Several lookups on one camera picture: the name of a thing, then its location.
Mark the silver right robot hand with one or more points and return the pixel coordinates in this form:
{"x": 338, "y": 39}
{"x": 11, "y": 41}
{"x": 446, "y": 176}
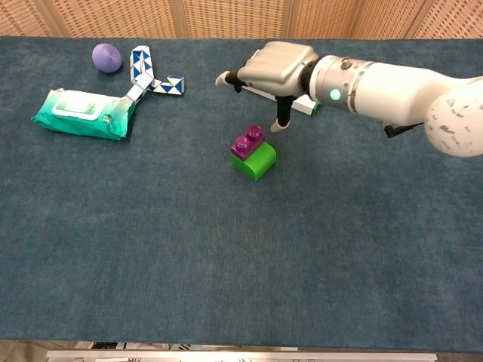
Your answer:
{"x": 275, "y": 68}

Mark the purple small building block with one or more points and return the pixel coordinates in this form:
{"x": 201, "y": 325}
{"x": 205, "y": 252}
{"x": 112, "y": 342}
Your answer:
{"x": 247, "y": 142}

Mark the green building block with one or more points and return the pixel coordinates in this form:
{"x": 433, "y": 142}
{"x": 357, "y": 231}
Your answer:
{"x": 256, "y": 162}

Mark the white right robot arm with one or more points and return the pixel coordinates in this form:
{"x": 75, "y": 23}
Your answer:
{"x": 396, "y": 98}

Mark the white green adapter box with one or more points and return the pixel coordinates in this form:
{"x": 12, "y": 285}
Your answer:
{"x": 302, "y": 105}

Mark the woven rattan folding screen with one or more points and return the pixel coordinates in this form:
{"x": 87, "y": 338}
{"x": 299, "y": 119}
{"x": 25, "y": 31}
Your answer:
{"x": 241, "y": 18}

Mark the blue white snake puzzle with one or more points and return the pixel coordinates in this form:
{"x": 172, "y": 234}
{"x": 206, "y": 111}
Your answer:
{"x": 142, "y": 70}

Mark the purple ball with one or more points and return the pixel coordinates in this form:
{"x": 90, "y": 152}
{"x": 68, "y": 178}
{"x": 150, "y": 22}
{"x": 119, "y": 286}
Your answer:
{"x": 106, "y": 57}

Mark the teal table cloth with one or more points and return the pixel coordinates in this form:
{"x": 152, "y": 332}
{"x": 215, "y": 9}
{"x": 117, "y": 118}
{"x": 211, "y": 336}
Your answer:
{"x": 241, "y": 234}

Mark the green wet wipes pack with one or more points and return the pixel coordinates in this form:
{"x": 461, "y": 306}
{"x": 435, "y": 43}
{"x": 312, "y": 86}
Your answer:
{"x": 83, "y": 113}

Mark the aluminium frame rail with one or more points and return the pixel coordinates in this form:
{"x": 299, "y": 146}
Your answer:
{"x": 241, "y": 356}

